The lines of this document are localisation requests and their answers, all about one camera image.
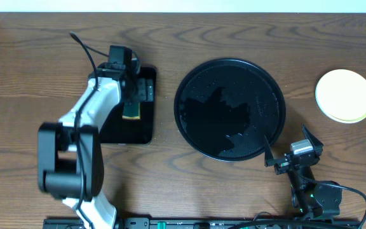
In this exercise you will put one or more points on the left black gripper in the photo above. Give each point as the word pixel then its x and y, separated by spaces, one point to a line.
pixel 143 90

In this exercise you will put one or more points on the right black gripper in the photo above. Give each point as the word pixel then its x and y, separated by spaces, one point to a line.
pixel 293 159

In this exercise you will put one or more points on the green yellow sponge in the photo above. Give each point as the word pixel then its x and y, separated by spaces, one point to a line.
pixel 131 111

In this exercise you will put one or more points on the yellow plate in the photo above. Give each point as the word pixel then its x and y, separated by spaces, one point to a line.
pixel 342 93

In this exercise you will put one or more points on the light green plate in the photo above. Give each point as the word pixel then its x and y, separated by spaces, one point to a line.
pixel 354 120

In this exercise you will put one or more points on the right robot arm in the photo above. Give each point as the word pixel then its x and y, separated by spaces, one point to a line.
pixel 316 200

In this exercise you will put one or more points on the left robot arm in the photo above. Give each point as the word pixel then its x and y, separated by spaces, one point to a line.
pixel 70 163

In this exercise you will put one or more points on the black rectangular tray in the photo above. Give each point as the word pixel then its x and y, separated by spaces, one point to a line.
pixel 116 130

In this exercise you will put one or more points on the round black tray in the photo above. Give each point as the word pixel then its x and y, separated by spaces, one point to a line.
pixel 228 109

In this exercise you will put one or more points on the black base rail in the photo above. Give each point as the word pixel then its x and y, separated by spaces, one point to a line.
pixel 146 223

